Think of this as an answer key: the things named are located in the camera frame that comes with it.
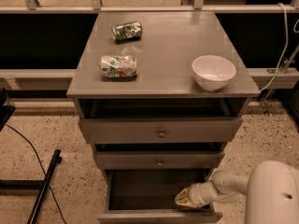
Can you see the black device at left edge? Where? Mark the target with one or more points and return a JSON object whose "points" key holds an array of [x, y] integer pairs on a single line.
{"points": [[6, 108]]}

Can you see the white bowl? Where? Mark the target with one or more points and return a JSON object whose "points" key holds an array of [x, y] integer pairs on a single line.
{"points": [[212, 72]]}

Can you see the grey drawer cabinet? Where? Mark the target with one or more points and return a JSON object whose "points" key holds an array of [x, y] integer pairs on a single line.
{"points": [[164, 87]]}

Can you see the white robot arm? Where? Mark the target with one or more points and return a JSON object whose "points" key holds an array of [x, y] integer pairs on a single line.
{"points": [[271, 191]]}

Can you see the white green crushed can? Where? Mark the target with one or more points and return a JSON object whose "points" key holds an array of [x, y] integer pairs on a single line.
{"points": [[115, 66]]}

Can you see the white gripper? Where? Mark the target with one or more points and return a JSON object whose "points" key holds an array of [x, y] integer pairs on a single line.
{"points": [[197, 194]]}

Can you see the grey drawer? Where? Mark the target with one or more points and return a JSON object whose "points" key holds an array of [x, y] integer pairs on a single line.
{"points": [[121, 160], [153, 131], [148, 197]]}

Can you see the black stand leg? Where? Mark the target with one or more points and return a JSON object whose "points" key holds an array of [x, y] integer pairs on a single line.
{"points": [[38, 188]]}

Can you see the grey middle drawer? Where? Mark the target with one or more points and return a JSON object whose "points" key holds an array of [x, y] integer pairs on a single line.
{"points": [[121, 160]]}

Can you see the metal railing frame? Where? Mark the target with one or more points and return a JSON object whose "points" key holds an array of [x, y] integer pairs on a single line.
{"points": [[93, 3]]}

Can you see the grey bottom drawer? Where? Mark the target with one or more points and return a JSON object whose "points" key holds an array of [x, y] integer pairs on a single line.
{"points": [[148, 197]]}

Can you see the grey top drawer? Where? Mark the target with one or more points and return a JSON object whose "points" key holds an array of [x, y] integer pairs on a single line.
{"points": [[153, 131]]}

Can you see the dark green crushed can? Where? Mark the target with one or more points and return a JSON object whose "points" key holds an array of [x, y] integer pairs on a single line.
{"points": [[127, 31]]}

